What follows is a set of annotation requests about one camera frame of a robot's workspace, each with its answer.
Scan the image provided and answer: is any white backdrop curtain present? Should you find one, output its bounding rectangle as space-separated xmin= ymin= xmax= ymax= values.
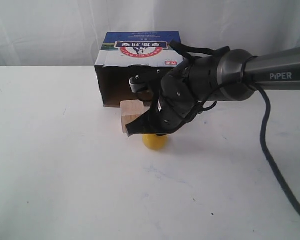
xmin=0 ymin=0 xmax=300 ymax=66

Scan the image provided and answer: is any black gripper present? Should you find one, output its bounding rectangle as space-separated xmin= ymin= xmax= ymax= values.
xmin=125 ymin=67 xmax=203 ymax=137

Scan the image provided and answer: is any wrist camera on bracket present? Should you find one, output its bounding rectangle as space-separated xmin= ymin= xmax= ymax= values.
xmin=129 ymin=67 xmax=172 ymax=103

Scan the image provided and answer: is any wooden cube block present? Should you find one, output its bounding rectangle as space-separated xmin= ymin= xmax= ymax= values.
xmin=120 ymin=100 xmax=149 ymax=134

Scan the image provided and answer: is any printed cardboard box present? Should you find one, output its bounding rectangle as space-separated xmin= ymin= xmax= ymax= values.
xmin=94 ymin=31 xmax=183 ymax=108

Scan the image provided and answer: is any black cable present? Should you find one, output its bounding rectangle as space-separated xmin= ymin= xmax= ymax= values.
xmin=169 ymin=39 xmax=300 ymax=225

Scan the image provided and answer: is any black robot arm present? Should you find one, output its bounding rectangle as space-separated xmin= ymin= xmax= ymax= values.
xmin=126 ymin=47 xmax=300 ymax=136

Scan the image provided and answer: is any yellow tennis ball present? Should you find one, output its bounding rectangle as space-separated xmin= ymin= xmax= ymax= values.
xmin=142 ymin=134 xmax=168 ymax=151

